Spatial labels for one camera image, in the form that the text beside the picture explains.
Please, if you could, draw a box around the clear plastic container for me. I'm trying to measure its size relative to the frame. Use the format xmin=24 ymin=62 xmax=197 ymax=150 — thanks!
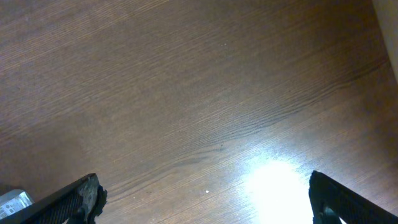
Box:
xmin=0 ymin=189 xmax=34 ymax=219

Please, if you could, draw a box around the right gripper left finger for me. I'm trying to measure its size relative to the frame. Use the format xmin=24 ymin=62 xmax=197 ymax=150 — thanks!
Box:
xmin=1 ymin=173 xmax=108 ymax=224

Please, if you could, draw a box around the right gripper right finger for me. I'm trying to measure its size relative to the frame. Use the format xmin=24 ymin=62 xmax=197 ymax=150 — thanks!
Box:
xmin=308 ymin=171 xmax=397 ymax=224

